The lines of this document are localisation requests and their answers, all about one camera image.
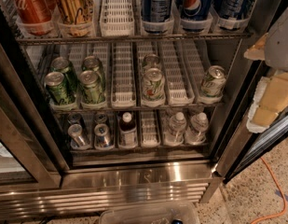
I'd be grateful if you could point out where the green can back left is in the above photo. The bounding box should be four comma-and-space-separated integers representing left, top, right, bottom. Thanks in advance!
50, 57, 78, 92

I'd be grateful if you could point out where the stainless steel fridge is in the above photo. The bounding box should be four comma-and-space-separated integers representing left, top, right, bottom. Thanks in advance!
0, 0, 288, 220

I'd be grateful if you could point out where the silver can bottom front left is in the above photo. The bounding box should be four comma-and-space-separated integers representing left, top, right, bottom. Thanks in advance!
68, 124, 90, 149

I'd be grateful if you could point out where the white empty tray middle shelf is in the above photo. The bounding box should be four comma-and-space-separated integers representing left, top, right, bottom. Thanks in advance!
111, 43, 136, 108

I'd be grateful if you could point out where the white empty tray shelf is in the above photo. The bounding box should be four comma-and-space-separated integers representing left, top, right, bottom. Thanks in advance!
111, 43, 136, 108
100, 0, 134, 36

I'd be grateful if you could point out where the silver can bottom back left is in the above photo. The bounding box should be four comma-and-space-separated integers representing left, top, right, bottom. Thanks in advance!
67, 113, 86, 129

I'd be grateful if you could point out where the white empty tray top shelf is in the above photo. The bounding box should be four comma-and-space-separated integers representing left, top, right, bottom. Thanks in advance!
100, 0, 134, 36

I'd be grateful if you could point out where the clear water bottle left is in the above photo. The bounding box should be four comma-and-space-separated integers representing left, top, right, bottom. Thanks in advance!
165, 112, 186, 147

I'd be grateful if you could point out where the blue Pepsi can left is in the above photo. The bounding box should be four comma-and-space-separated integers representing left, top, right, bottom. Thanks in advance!
141, 0, 172, 34

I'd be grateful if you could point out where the blue Pepsi can middle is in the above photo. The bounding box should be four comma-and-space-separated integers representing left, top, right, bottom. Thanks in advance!
181, 0, 212, 32

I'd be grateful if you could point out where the white 7up can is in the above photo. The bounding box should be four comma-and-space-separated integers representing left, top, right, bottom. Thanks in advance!
199, 65, 226, 97
143, 68, 165, 102
142, 54, 160, 73

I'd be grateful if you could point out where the green can front left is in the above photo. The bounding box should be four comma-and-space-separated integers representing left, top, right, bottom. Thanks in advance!
45, 72, 75, 105

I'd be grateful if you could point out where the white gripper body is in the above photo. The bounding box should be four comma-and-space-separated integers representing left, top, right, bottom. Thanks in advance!
264, 7, 288, 72

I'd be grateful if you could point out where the clear plastic bin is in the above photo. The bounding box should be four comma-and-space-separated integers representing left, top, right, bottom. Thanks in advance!
99, 202, 200, 224

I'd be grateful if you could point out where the clear water bottle right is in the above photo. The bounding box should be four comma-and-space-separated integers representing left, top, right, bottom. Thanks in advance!
185, 112, 209, 145

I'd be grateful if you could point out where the red Coca-Cola can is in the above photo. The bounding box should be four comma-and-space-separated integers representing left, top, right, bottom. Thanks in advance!
12, 0, 51, 35

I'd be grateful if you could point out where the wire shelf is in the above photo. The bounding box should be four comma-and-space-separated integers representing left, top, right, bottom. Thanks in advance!
51, 102, 225, 114
17, 33, 253, 46

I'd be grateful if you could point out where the blue pepsi can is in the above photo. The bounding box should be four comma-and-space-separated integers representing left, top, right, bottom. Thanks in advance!
141, 0, 172, 34
217, 0, 254, 31
181, 0, 212, 32

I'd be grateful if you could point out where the fridge glass door right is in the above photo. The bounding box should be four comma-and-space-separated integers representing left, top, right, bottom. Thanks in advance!
222, 105, 288, 185

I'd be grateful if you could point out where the blue Pepsi can right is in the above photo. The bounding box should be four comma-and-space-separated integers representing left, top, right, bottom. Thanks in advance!
217, 0, 254, 31

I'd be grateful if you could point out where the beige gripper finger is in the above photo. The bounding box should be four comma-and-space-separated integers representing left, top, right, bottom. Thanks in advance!
246, 73, 288, 133
243, 33, 267, 61

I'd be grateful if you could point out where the silver blue can bottom front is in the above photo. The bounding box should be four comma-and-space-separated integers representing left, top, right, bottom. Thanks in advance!
94, 123, 113, 149

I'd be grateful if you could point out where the dark drink bottle white cap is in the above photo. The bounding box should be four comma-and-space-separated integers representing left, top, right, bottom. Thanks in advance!
119, 112, 138, 148

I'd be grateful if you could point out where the green can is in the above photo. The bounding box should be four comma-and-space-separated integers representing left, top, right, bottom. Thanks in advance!
79, 70, 105, 105
45, 72, 75, 105
81, 56, 105, 90
50, 57, 78, 92

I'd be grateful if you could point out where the clear water bottle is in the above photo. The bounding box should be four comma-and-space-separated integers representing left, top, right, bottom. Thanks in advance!
165, 112, 186, 147
185, 112, 209, 145

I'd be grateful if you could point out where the top wire shelf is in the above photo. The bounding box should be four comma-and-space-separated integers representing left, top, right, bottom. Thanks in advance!
17, 33, 253, 46

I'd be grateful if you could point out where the middle wire shelf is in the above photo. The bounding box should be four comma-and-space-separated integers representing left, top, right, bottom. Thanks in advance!
51, 102, 225, 114

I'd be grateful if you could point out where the orange cable on floor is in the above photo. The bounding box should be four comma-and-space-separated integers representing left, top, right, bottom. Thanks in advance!
249, 156, 288, 224

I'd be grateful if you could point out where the gold soda can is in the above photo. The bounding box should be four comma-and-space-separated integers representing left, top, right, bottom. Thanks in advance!
56, 0, 94, 37

